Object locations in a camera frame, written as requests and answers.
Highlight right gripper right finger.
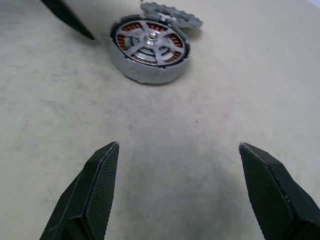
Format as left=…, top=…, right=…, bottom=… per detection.
left=238, top=142, right=320, bottom=240

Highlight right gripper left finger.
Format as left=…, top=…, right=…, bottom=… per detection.
left=38, top=141, right=120, bottom=240

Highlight silver spoked rotor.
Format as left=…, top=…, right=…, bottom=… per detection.
left=116, top=21, right=186, bottom=67

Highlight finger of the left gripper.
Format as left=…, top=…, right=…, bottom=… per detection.
left=39, top=0, right=96, bottom=41

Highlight silver motor housing copper windings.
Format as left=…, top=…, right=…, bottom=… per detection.
left=108, top=14, right=191, bottom=85

